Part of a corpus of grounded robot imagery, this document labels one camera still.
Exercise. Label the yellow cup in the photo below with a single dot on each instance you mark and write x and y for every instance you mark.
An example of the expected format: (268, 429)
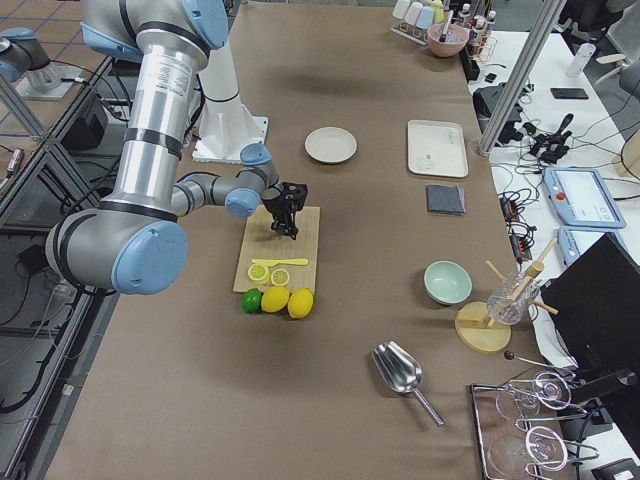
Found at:
(439, 11)

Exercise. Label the bamboo cutting board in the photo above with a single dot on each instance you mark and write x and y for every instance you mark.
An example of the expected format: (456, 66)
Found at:
(260, 242)

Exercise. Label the white cup rack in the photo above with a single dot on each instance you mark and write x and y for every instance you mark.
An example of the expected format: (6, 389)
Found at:
(415, 32)

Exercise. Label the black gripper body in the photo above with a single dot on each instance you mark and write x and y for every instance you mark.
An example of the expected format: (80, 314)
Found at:
(276, 205)

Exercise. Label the round cream plate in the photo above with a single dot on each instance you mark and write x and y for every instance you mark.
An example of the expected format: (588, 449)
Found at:
(330, 145)

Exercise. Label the wooden mug tree stand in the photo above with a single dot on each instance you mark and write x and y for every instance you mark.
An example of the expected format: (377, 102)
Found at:
(474, 325)

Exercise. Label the mint green bowl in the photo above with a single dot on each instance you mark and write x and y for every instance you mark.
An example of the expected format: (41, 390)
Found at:
(447, 283)

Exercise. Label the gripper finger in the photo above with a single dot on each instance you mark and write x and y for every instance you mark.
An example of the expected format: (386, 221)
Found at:
(278, 222)
(291, 228)

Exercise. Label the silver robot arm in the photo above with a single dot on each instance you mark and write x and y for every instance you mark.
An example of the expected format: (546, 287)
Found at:
(21, 52)
(132, 242)

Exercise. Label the white cup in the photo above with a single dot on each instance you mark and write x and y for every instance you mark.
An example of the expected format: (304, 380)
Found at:
(400, 9)

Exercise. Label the yellow plastic knife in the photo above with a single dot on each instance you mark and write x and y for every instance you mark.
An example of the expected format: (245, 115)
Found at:
(275, 262)

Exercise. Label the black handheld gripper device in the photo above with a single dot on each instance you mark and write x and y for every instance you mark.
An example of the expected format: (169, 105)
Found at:
(550, 148)

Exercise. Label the yellow lemon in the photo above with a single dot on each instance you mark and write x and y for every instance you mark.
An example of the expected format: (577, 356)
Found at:
(300, 303)
(275, 299)

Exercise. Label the black tray with glasses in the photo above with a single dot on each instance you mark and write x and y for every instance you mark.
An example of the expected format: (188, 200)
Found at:
(517, 426)

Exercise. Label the grey folded cloth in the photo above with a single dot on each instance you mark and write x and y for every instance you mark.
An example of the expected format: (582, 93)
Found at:
(445, 199)

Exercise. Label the yellow lemon near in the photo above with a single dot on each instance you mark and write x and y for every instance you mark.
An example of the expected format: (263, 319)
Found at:
(275, 299)

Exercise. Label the yellow lemon far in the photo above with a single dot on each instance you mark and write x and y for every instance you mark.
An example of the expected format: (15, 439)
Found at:
(300, 303)

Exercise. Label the pink cup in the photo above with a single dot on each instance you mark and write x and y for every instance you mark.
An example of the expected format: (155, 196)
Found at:
(413, 13)

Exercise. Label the pink bowl with ice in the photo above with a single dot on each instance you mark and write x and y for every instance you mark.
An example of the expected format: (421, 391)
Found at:
(457, 38)

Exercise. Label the cream rabbit tray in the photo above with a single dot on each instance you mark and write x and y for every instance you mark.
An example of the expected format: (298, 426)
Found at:
(436, 148)

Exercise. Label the blue cup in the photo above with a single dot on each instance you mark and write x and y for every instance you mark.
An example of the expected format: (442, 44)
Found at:
(426, 17)

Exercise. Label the glass mug on stand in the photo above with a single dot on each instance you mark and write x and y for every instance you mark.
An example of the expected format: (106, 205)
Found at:
(512, 299)

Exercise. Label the steel muddler tool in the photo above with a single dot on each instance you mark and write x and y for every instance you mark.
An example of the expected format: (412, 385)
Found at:
(445, 27)

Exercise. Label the steel scoop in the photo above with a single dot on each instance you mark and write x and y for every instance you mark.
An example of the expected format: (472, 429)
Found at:
(403, 374)

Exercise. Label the lemon slice two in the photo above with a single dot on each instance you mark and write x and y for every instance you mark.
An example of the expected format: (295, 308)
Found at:
(280, 277)

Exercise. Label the green lime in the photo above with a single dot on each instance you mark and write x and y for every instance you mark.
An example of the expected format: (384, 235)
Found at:
(251, 301)

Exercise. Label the aluminium frame post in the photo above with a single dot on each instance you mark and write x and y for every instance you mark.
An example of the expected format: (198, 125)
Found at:
(527, 58)

